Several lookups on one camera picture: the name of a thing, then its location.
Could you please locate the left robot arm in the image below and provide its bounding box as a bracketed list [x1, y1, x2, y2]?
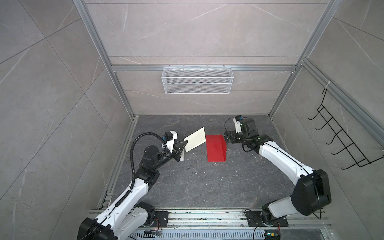
[77, 141, 188, 240]

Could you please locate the black wire hook rack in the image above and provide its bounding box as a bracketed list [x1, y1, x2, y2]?
[308, 89, 384, 170]

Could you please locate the red envelope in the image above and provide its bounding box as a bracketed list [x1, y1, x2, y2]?
[206, 135, 227, 162]

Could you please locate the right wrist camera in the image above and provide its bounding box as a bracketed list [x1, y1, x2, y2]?
[234, 116, 257, 134]

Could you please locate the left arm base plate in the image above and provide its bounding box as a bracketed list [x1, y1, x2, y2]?
[147, 211, 170, 228]

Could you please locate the white glue stick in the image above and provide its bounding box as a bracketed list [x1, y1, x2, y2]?
[180, 151, 185, 162]

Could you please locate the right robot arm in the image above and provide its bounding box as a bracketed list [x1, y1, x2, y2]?
[224, 131, 332, 226]

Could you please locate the beige letter paper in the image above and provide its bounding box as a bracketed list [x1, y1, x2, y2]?
[184, 128, 206, 152]

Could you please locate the grey slotted cable duct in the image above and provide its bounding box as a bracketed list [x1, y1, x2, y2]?
[126, 229, 267, 240]

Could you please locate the white wire mesh basket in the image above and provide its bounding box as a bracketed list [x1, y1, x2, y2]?
[162, 67, 234, 95]

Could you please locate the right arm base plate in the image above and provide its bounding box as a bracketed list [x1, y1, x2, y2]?
[244, 210, 289, 227]

